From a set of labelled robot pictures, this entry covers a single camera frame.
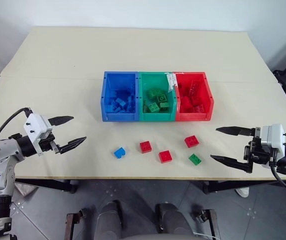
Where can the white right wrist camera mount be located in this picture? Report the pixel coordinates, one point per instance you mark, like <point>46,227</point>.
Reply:
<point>273,136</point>

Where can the blue toy brick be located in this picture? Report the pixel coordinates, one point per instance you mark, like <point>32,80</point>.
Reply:
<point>119,152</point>
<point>120,102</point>
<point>112,108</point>
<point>131,105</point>

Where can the long red toy brick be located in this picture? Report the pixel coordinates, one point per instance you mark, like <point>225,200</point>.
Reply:
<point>195,88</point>

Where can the blue plastic bin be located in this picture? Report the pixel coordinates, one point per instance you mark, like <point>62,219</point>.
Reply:
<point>119,116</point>

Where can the rusty metal stand frame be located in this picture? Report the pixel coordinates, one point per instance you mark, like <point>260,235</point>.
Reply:
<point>74,223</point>
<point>211,223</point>

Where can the white shoe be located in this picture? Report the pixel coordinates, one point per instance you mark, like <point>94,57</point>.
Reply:
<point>242,192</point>

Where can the green plastic bin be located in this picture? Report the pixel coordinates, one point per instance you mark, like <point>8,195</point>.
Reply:
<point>156,117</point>

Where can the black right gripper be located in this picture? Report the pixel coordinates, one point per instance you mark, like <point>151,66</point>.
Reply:
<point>258,152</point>

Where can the white paper label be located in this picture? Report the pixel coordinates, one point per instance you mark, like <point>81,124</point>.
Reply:
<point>170,81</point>

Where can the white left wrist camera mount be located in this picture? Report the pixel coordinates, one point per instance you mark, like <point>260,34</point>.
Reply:
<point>36,125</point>

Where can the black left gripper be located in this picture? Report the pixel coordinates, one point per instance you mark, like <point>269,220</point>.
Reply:
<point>47,143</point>

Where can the dark rounded shape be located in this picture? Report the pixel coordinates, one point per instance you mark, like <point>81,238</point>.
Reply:
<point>111,220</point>
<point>171,220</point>

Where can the black table frame bar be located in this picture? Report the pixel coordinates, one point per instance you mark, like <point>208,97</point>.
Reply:
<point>50,184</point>
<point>233,185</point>

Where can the red plastic bin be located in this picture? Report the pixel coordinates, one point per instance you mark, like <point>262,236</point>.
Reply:
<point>194,116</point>

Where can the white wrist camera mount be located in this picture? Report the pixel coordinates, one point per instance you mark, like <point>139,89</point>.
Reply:
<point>36,125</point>
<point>273,136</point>

